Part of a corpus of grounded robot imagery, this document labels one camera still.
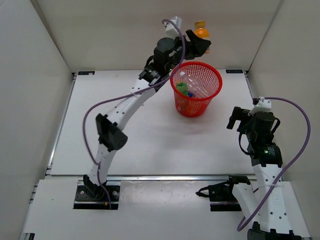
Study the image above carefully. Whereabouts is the clear blue-label bottle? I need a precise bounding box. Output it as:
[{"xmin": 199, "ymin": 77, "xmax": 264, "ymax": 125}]
[{"xmin": 188, "ymin": 92, "xmax": 195, "ymax": 98}]

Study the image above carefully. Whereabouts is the orange juice bottle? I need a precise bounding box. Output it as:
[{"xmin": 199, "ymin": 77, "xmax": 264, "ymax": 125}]
[{"xmin": 193, "ymin": 20, "xmax": 210, "ymax": 41}]

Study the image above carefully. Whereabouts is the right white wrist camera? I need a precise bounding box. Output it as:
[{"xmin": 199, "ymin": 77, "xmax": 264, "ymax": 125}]
[{"xmin": 248, "ymin": 97, "xmax": 272, "ymax": 116}]

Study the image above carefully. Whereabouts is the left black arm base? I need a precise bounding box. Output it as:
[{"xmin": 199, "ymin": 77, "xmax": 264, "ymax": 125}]
[{"xmin": 73, "ymin": 175, "xmax": 121, "ymax": 210}]

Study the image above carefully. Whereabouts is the clear crinkled plastic bottle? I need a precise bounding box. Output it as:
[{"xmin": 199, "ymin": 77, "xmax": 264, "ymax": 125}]
[{"xmin": 179, "ymin": 71, "xmax": 211, "ymax": 99}]

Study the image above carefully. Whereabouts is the red mesh plastic bin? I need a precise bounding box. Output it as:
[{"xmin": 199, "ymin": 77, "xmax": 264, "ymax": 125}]
[{"xmin": 170, "ymin": 61, "xmax": 223, "ymax": 118}]

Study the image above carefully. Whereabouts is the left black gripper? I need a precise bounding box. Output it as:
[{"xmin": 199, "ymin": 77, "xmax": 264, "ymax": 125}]
[{"xmin": 165, "ymin": 30, "xmax": 210, "ymax": 73}]

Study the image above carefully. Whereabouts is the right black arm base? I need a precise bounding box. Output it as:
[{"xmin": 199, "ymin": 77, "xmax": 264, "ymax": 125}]
[{"xmin": 195, "ymin": 175, "xmax": 251, "ymax": 212}]

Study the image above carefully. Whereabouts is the green plastic bottle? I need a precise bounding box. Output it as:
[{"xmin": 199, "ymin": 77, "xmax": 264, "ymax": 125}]
[{"xmin": 175, "ymin": 82, "xmax": 189, "ymax": 97}]

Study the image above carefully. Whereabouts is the aluminium table rail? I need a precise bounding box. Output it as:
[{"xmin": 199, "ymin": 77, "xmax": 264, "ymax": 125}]
[{"xmin": 44, "ymin": 174, "xmax": 257, "ymax": 182}]

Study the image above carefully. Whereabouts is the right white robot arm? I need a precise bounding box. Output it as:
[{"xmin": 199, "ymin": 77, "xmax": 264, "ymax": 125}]
[{"xmin": 224, "ymin": 106, "xmax": 302, "ymax": 240}]

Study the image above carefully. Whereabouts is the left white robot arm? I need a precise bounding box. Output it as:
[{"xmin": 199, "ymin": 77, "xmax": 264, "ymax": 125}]
[{"xmin": 83, "ymin": 29, "xmax": 211, "ymax": 202}]

